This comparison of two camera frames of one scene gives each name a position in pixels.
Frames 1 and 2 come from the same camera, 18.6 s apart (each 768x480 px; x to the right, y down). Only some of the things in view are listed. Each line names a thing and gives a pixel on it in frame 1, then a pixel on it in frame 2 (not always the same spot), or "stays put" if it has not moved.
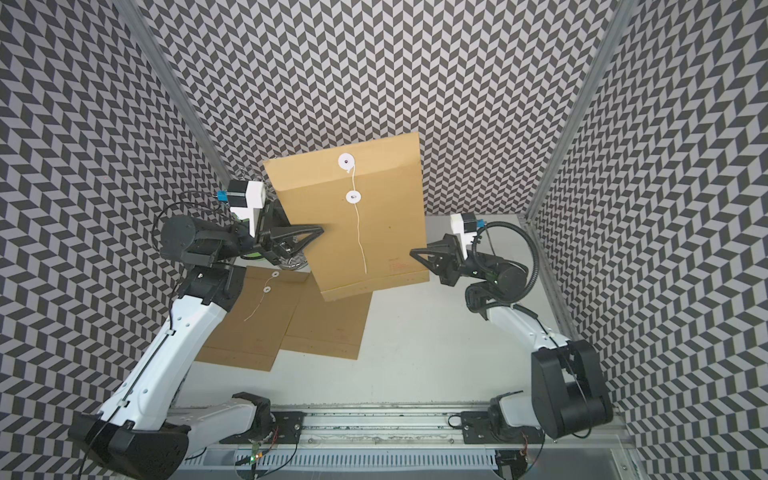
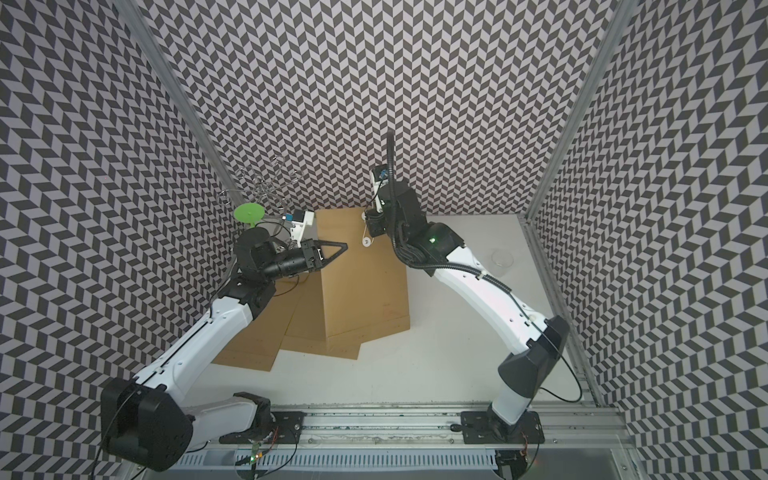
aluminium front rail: [392, 427] stays put
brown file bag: [252, 333] stays put
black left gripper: [282, 235] -> [315, 246]
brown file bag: [368, 198] -> [365, 289]
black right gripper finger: [441, 261] -> [376, 221]
